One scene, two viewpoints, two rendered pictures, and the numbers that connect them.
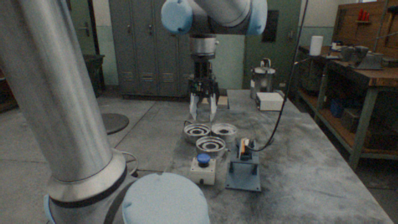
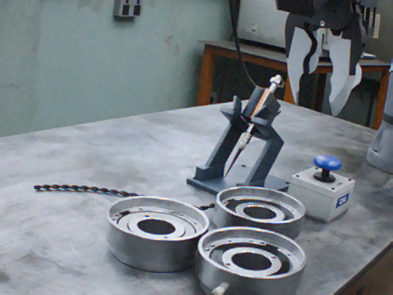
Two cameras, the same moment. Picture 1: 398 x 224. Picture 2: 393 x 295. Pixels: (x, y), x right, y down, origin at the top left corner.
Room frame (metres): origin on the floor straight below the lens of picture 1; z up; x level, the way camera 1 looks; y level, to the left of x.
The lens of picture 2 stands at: (1.30, 0.19, 1.07)
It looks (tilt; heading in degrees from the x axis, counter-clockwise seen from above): 17 degrees down; 211
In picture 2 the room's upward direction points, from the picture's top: 8 degrees clockwise
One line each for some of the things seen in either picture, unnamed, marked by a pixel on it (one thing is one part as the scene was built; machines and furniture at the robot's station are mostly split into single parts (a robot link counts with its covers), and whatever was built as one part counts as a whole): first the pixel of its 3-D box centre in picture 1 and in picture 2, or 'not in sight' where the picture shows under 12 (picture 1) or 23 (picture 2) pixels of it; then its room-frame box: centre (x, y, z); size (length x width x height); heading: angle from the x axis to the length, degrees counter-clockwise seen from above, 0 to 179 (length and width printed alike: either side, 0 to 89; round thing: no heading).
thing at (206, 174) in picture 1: (203, 171); (323, 191); (0.61, -0.01, 0.82); 0.08 x 0.07 x 0.05; 173
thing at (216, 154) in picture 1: (210, 148); (259, 219); (0.75, -0.04, 0.82); 0.10 x 0.10 x 0.04
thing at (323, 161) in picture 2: (203, 163); (325, 175); (0.62, -0.01, 0.85); 0.04 x 0.04 x 0.05
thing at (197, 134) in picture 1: (196, 134); (250, 268); (0.87, 0.01, 0.82); 0.10 x 0.10 x 0.04
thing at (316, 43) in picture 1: (315, 45); not in sight; (2.76, -1.29, 0.96); 0.12 x 0.11 x 0.20; 83
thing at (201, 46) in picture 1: (203, 45); not in sight; (0.69, -0.01, 1.18); 0.08 x 0.08 x 0.05
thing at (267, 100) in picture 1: (265, 81); not in sight; (1.66, -0.47, 0.83); 0.41 x 0.19 x 0.30; 177
